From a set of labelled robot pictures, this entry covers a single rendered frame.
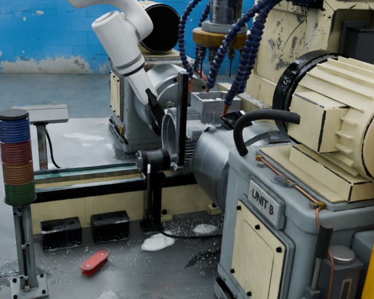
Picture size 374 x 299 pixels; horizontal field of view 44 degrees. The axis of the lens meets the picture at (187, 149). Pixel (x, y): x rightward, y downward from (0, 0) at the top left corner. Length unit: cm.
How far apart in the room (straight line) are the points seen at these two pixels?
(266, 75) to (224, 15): 30
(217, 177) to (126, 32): 49
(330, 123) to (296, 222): 16
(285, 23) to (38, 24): 563
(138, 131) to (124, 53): 58
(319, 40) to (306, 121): 58
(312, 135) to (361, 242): 19
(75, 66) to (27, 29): 79
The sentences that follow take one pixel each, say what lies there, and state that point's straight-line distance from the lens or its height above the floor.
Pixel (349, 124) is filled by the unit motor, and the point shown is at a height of 129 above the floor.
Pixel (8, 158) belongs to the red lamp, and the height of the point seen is 113.
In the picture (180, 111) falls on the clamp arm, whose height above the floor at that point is 115.
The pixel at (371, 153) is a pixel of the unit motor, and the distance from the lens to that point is 72.
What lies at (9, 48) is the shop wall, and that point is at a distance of 693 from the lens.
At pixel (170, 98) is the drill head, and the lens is 156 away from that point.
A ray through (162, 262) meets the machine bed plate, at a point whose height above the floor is 80.
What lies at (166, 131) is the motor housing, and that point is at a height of 101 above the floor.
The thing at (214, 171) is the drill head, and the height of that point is 107.
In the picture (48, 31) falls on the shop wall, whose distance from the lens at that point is 683.
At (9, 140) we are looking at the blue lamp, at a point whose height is 117.
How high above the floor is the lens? 149
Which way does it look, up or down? 22 degrees down
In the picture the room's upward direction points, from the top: 3 degrees clockwise
